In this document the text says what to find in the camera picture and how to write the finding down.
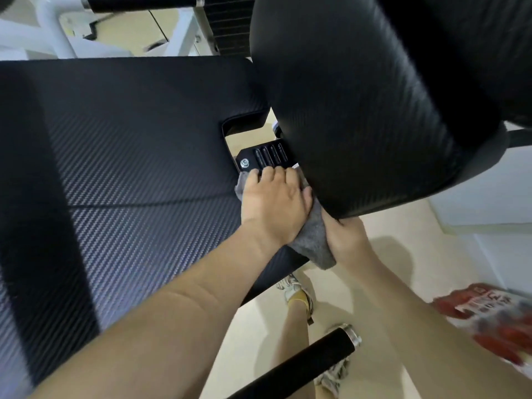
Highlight yellow sock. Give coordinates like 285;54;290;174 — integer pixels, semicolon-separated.
288;291;312;315

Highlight black slotted adjustment bracket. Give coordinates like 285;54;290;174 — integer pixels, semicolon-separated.
235;139;298;172

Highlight white machine frame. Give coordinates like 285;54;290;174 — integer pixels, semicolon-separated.
0;0;217;60

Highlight white platform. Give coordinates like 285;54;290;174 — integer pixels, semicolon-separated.
427;120;532;293

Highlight red and white packet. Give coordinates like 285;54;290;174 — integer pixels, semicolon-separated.
431;282;532;368

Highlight person's right hand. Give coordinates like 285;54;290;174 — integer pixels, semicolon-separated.
323;213;377;268

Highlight grey cleaning cloth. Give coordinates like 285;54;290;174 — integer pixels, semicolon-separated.
234;169;337;271

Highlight black textured seat pad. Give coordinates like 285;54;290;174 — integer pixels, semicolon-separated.
0;56;311;399

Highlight person's left hand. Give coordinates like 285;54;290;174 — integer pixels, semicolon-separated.
241;166;314;247

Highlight black foam handle bar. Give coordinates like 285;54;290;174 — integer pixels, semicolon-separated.
226;324;362;399
80;0;205;14

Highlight person's right forearm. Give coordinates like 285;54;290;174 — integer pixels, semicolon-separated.
337;250;532;399

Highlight person's leg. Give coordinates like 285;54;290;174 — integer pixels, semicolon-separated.
265;301;311;399

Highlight person's left forearm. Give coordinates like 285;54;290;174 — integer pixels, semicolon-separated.
28;222;291;399

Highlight black weight stack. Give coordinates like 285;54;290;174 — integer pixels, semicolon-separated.
199;0;255;58

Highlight large black roller pad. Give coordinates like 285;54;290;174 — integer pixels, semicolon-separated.
249;0;532;221

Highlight white sneaker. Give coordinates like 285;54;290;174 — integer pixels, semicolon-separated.
276;273;315;325
314;324;354;397

